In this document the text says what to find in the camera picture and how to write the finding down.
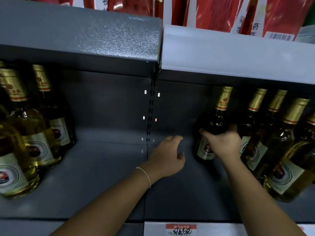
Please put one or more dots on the grey metal shelf board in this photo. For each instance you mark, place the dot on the grey metal shelf board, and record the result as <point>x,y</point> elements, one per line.
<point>78,31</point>

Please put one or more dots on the person's right forearm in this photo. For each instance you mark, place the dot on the person's right forearm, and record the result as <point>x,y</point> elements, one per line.
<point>256,201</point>

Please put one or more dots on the person's right hand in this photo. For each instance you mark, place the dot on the person's right hand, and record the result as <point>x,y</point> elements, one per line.
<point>225,146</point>

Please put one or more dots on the white and red price tag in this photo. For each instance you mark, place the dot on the white and red price tag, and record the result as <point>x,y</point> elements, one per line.
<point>181,229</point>

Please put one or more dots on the dark gold-capped glass bottle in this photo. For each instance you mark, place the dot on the dark gold-capped glass bottle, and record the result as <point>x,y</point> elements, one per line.
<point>216,120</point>

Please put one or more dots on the person's left hand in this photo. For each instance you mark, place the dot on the person's left hand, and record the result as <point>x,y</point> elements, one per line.
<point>163,160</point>

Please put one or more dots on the pale green packet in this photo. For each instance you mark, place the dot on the pale green packet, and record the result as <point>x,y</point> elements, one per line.
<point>306,34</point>

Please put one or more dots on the white metal shelf board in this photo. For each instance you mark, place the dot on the white metal shelf board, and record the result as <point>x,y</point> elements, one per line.
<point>228,56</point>

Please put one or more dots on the dark slotted shelf upright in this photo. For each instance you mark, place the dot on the dark slotted shelf upright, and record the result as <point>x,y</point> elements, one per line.
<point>151,108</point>

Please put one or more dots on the person's left thumb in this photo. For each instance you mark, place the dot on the person's left thumb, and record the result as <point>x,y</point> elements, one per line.
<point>181,159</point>

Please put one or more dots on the person's left forearm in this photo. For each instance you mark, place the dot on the person's left forearm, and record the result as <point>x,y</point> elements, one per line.
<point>108,206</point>

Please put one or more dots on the person's right thumb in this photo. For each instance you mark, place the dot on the person's right thumb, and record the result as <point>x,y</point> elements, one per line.
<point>206,135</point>

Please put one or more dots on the row of red packets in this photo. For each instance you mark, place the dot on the row of red packets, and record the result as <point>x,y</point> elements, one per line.
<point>211,12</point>

